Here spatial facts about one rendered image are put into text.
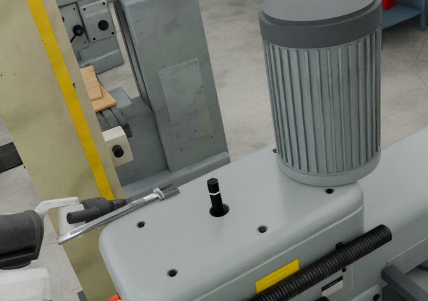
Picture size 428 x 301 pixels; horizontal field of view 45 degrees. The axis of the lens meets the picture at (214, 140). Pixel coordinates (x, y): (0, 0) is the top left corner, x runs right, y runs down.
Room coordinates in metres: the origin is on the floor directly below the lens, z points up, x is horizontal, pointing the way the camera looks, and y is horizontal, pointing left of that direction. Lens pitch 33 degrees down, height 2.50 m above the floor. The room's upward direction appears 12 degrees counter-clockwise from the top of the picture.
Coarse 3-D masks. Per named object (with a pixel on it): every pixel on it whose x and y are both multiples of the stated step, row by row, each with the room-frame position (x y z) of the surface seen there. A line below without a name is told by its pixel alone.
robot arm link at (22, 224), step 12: (0, 216) 0.99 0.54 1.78; (12, 216) 0.99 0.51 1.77; (24, 216) 1.00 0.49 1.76; (0, 228) 0.94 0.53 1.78; (12, 228) 0.96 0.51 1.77; (24, 228) 0.97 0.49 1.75; (0, 240) 0.92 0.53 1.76; (12, 240) 0.94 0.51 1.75; (24, 240) 0.95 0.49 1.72; (0, 252) 0.92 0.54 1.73
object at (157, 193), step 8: (168, 184) 0.82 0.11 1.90; (160, 192) 0.80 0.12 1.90; (168, 192) 0.79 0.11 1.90; (176, 192) 0.79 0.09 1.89; (136, 200) 0.79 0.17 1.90; (144, 200) 0.78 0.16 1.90; (152, 200) 0.78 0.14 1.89; (160, 200) 0.78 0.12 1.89; (120, 208) 0.78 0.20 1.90; (128, 208) 0.77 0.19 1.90; (136, 208) 0.77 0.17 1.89; (104, 216) 0.76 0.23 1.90; (112, 216) 0.76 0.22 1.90; (120, 216) 0.76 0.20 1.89; (88, 224) 0.75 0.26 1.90; (96, 224) 0.74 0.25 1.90; (72, 232) 0.74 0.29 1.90; (80, 232) 0.73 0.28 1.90; (64, 240) 0.72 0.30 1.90
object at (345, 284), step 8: (336, 272) 0.67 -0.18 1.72; (344, 272) 0.68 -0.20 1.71; (352, 272) 0.69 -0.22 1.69; (328, 280) 0.66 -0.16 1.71; (336, 280) 0.67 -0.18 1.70; (344, 280) 0.68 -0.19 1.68; (352, 280) 0.69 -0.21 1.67; (312, 288) 0.65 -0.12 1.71; (320, 288) 0.65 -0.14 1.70; (328, 288) 0.66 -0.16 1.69; (336, 288) 0.67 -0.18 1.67; (344, 288) 0.68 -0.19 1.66; (296, 296) 0.64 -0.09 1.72; (304, 296) 0.64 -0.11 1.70; (312, 296) 0.65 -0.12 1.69; (320, 296) 0.65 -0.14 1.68; (328, 296) 0.66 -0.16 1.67; (336, 296) 0.67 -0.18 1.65
